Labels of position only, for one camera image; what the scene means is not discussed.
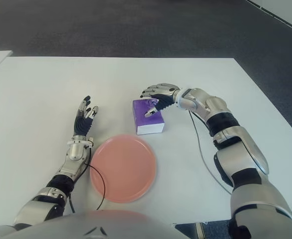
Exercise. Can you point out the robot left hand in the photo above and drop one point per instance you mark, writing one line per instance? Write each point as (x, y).
(82, 125)

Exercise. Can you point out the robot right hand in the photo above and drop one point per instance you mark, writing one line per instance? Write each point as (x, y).
(165, 93)

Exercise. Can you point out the purple tissue paper pack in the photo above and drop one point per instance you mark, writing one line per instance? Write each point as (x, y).
(145, 122)

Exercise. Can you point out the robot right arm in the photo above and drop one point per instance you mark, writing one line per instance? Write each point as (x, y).
(245, 149)

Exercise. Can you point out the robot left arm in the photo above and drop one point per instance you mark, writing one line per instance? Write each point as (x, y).
(76, 152)

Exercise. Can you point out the round pink plate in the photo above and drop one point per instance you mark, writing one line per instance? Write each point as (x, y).
(126, 169)

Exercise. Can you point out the silver robot torso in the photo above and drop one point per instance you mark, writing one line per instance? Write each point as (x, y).
(126, 224)

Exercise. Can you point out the dark stand base white stripe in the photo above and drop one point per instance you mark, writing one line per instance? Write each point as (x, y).
(200, 230)

